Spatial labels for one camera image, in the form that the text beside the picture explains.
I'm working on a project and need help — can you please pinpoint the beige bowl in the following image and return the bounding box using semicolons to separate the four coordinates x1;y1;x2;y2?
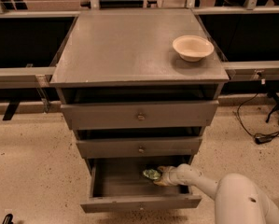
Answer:
173;35;214;62

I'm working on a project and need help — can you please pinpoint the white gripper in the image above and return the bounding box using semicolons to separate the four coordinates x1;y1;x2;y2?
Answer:
153;166;184;187

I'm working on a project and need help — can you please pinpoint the black object at floor corner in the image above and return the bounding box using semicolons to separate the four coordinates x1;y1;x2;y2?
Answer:
2;214;14;224

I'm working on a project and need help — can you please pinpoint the grey top drawer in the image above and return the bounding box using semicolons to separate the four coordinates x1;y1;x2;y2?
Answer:
61;100;218;130

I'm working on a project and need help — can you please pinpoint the grey middle drawer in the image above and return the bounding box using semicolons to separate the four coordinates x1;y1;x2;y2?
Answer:
77;136;202;159

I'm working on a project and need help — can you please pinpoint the crushed green can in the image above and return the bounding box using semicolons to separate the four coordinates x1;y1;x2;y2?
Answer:
143;169;161;181

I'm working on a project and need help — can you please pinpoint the black power adapter with cable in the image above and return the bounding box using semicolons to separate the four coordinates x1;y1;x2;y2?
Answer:
234;94;279;145

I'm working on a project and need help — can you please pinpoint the grey open bottom drawer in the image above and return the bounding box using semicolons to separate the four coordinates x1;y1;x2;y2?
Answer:
81;155;202;213

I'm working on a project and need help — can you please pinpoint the grey wooden drawer cabinet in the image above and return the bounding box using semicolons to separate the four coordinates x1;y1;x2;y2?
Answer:
49;8;230;173

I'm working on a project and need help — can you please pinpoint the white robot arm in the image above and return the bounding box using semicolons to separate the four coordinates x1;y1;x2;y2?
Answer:
155;164;279;224

